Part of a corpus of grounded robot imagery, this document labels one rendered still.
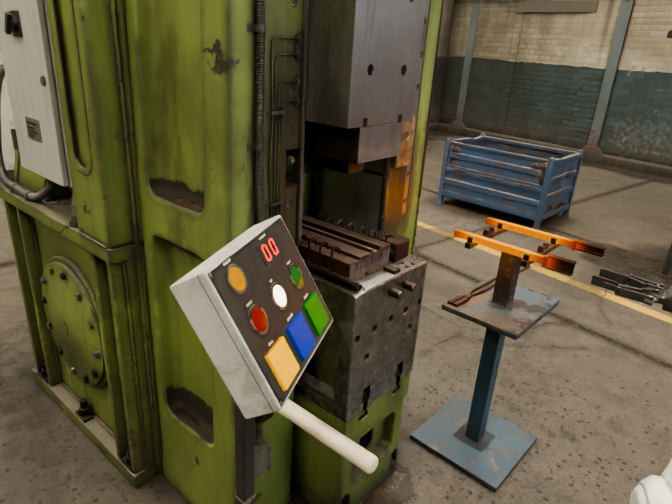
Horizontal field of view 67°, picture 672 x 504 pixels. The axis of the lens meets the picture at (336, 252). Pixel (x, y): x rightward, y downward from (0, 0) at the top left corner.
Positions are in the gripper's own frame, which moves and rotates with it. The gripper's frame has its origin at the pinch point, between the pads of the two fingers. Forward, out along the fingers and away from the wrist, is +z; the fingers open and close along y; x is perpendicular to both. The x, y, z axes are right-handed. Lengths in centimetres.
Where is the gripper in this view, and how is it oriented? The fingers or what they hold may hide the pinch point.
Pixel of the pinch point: (605, 278)
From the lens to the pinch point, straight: 176.9
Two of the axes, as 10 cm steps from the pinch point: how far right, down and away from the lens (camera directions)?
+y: 6.8, -2.4, 6.9
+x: 0.6, -9.2, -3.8
